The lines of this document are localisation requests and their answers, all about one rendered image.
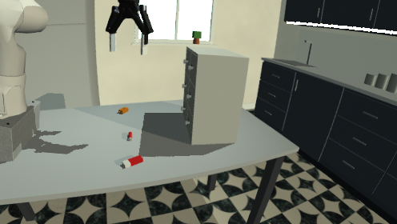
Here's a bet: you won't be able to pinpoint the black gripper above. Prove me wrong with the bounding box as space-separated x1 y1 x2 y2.
106 0 154 55

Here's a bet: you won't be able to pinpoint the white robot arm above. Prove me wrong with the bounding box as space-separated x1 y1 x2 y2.
0 0 48 119

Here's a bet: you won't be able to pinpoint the small grey chest of drawers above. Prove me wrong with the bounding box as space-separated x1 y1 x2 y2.
186 46 250 145

